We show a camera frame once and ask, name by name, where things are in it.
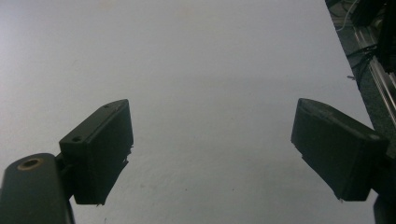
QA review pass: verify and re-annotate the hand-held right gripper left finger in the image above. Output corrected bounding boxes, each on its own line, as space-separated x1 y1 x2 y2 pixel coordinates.
58 98 134 206

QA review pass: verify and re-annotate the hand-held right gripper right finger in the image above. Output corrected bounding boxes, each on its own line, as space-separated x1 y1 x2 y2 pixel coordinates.
290 97 390 203

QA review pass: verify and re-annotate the metal stand rail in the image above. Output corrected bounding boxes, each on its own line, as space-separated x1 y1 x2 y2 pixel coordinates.
353 26 396 129

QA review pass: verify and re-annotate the black cable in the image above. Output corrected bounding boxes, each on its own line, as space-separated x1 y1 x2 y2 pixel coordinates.
346 43 379 91

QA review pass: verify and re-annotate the white cable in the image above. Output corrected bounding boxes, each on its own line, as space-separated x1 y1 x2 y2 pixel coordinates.
335 0 360 33

